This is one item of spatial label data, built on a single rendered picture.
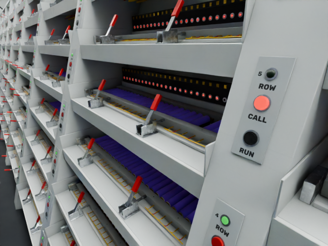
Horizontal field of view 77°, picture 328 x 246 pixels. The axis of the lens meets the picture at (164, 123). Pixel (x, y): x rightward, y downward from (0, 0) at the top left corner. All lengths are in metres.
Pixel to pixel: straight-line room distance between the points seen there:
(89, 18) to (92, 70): 0.17
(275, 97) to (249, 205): 0.13
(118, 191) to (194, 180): 0.29
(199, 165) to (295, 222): 0.14
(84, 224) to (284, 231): 0.61
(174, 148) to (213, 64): 0.16
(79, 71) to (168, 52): 0.47
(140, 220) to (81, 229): 0.31
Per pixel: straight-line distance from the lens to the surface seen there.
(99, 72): 0.83
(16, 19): 2.89
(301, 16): 0.28
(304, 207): 0.30
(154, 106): 0.43
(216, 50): 0.32
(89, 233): 0.74
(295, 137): 0.25
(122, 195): 0.56
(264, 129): 0.26
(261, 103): 0.26
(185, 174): 0.34
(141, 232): 0.47
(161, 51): 0.41
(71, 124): 0.83
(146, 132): 0.43
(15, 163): 2.07
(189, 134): 0.41
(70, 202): 0.87
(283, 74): 0.27
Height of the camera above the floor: 0.99
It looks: 9 degrees down
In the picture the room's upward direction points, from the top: 14 degrees clockwise
